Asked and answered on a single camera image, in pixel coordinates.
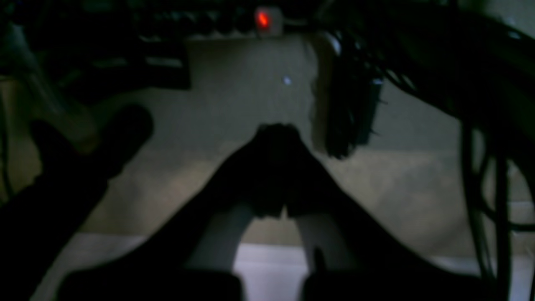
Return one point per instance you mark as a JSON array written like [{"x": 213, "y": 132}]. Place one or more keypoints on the power strip with red switch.
[{"x": 230, "y": 22}]

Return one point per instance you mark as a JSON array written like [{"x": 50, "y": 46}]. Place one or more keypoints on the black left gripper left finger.
[{"x": 191, "y": 257}]

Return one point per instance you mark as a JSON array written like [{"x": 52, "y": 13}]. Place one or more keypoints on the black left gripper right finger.
[{"x": 353, "y": 257}]

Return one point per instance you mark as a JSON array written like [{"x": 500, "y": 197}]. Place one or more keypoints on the black power adapter box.
[{"x": 353, "y": 86}]

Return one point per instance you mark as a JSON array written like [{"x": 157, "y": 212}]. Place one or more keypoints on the patterned tablecloth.
[{"x": 268, "y": 272}]

